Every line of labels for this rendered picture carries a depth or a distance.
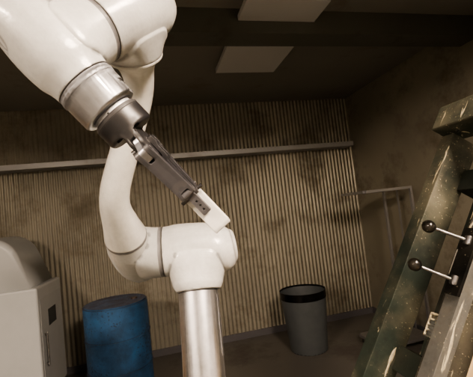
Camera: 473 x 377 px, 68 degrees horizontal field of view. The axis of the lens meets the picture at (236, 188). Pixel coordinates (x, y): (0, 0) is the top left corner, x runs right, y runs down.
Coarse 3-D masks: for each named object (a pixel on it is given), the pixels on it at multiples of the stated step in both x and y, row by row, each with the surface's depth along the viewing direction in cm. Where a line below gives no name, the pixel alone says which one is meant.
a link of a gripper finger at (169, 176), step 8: (152, 152) 47; (136, 160) 47; (144, 160) 48; (152, 160) 49; (160, 160) 48; (152, 168) 48; (160, 168) 49; (168, 168) 49; (160, 176) 49; (168, 176) 49; (176, 176) 50; (168, 184) 50; (176, 184) 50; (184, 184) 50; (176, 192) 50; (192, 192) 51; (184, 200) 51
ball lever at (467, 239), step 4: (428, 220) 102; (424, 224) 102; (428, 224) 101; (432, 224) 101; (424, 228) 101; (428, 228) 101; (432, 228) 100; (436, 228) 101; (428, 232) 101; (432, 232) 101; (440, 232) 101; (444, 232) 100; (448, 232) 100; (452, 236) 100; (456, 236) 99; (460, 236) 99; (468, 236) 98; (464, 240) 98; (468, 240) 98; (464, 244) 99; (468, 244) 97
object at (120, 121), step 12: (120, 108) 49; (132, 108) 50; (108, 120) 48; (120, 120) 49; (132, 120) 49; (144, 120) 52; (108, 132) 49; (120, 132) 49; (132, 132) 49; (144, 132) 54; (120, 144) 53; (132, 144) 49; (144, 144) 49
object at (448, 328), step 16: (464, 288) 94; (448, 304) 96; (464, 304) 94; (448, 320) 94; (464, 320) 93; (432, 336) 96; (448, 336) 92; (432, 352) 94; (448, 352) 92; (432, 368) 92; (448, 368) 91
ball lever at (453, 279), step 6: (414, 258) 100; (408, 264) 100; (414, 264) 99; (420, 264) 99; (414, 270) 99; (426, 270) 99; (432, 270) 98; (444, 276) 97; (456, 276) 96; (450, 282) 96; (456, 282) 95
